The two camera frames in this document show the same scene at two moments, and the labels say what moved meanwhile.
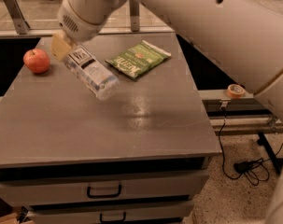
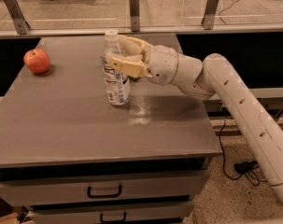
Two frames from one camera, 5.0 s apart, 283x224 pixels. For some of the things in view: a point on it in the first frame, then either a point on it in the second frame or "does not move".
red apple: [36, 61] does not move
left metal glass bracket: [21, 25] does not move
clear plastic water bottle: [87, 69] → [117, 81]
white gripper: [79, 26] → [162, 63]
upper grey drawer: [179, 185] does not move
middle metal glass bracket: [134, 15] does not move
